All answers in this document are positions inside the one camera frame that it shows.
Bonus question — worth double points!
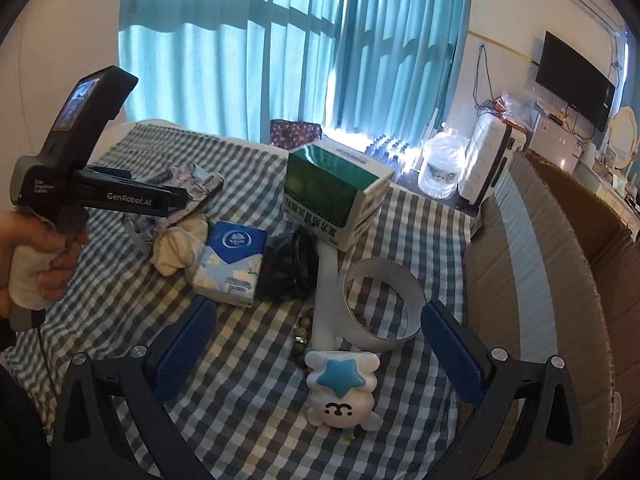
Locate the white plush toy blue star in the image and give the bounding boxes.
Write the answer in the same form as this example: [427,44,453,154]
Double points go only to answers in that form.
[304,350,385,443]

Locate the blue white tissue pack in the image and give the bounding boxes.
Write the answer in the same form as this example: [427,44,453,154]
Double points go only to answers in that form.
[190,220,271,306]

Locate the white tape roll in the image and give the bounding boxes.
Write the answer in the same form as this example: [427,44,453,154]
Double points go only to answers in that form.
[342,258,426,352]

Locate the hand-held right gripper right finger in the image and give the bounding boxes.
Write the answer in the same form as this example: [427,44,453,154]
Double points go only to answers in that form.
[421,301,596,480]

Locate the bead bracelet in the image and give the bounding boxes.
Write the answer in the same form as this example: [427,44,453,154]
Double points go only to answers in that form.
[292,310,317,356]

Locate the white suitcase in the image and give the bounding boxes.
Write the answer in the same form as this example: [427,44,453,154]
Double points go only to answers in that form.
[457,115,513,206]

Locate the grey cloth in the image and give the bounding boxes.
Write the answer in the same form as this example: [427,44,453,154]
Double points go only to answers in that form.
[121,162,226,256]

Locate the cardboard box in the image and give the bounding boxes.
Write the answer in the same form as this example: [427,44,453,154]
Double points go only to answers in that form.
[462,150,640,480]

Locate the silver refrigerator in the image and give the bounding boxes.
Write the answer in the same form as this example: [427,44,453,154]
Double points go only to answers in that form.
[525,122,588,173]

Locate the black plastic bag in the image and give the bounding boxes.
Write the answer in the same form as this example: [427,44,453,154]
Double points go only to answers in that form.
[256,225,321,303]

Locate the person's left hand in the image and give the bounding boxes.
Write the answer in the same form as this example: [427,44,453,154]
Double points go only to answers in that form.
[0,209,88,321]

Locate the teal curtain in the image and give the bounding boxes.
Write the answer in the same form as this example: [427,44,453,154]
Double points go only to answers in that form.
[118,0,351,143]
[320,0,473,166]

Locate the green white medicine box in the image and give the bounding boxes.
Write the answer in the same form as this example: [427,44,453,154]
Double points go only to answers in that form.
[282,141,396,253]

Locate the blue white checkered blanket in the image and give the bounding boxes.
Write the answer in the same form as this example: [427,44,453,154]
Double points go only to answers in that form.
[0,122,483,480]

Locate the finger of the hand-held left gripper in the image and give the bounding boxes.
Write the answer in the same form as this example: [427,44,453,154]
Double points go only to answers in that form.
[120,180,187,218]
[89,164,135,182]

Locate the polka dot bag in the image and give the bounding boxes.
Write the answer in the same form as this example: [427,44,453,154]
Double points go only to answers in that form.
[270,119,323,153]

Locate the white dressing table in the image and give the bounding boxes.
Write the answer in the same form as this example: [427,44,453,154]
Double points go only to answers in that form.
[572,157,640,241]

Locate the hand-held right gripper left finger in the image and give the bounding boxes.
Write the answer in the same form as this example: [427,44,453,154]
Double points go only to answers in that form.
[50,295,219,480]

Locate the oval vanity mirror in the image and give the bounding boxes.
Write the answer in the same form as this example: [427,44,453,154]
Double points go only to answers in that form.
[607,107,640,171]

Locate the pack of water bottles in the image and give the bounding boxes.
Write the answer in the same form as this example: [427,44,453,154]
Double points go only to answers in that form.
[362,132,426,173]

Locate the white cylindrical bottle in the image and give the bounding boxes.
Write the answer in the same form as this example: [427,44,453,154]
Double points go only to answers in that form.
[312,242,351,351]

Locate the large clear water jug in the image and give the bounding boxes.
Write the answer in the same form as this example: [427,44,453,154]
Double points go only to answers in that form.
[417,130,468,198]

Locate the black television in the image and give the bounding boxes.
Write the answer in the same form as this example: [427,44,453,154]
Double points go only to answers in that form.
[535,31,617,133]

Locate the clear plastic bags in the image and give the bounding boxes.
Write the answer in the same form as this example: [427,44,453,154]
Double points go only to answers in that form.
[492,92,531,131]

